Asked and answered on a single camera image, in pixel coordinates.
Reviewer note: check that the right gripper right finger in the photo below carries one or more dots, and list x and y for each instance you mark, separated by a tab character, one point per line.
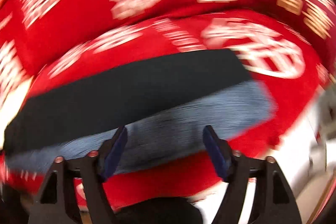
273	202

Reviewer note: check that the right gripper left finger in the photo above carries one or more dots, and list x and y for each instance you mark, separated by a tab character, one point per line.
56	200

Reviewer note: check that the black and grey pants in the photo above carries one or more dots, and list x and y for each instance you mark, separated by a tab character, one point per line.
164	102

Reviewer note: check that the white furniture beside bed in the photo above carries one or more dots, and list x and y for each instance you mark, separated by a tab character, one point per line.
315	152

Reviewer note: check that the red blanket with white characters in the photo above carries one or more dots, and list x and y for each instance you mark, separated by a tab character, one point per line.
284	62

